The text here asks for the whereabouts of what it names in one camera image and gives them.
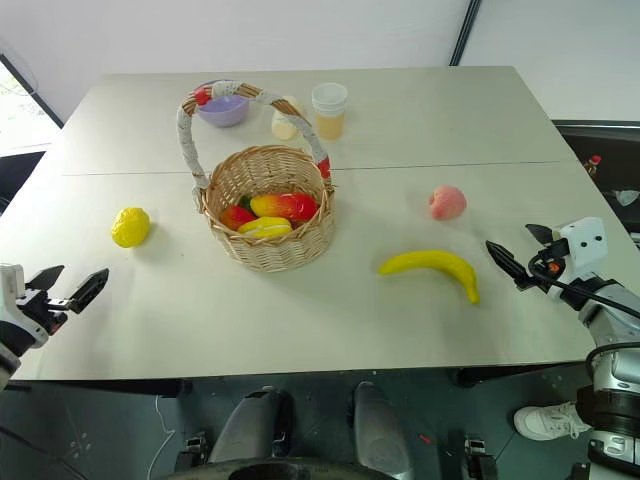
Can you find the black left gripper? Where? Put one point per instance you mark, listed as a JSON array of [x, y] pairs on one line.
[[47, 309]]

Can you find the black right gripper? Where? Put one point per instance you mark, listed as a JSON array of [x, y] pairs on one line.
[[549, 280]]

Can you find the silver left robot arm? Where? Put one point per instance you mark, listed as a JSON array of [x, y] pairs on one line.
[[6, 360]]

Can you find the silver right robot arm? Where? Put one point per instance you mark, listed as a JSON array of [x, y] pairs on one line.
[[612, 325]]

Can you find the small red fruit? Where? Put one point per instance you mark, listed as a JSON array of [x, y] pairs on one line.
[[236, 216]]

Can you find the yellow plastic banana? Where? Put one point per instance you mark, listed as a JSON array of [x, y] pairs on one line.
[[265, 226]]

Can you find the yellow lemon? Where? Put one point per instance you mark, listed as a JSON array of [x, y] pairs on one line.
[[131, 227]]

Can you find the pink peach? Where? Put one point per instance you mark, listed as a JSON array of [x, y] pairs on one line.
[[447, 202]]

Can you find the small bottle with red cap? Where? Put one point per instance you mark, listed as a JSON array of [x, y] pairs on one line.
[[595, 167]]

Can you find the white sneaker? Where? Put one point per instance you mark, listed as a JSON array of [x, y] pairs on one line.
[[547, 422]]

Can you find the black slanted pole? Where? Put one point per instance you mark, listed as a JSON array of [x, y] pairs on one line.
[[465, 32]]

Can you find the dark rounded grey shape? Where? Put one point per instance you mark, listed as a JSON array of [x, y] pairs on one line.
[[250, 425]]

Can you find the purple bowl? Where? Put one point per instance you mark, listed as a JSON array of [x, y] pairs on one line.
[[225, 112]]

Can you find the red and yellow mango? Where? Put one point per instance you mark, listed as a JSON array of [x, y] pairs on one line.
[[287, 205]]

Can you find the plastic jar with white lid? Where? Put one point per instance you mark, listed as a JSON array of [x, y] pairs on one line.
[[329, 115]]

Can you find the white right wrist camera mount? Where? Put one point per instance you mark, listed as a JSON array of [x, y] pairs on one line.
[[585, 245]]

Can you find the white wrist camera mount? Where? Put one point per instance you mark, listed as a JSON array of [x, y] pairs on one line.
[[15, 320], [585, 245]]

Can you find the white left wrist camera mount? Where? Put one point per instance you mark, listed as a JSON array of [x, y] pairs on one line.
[[15, 320]]

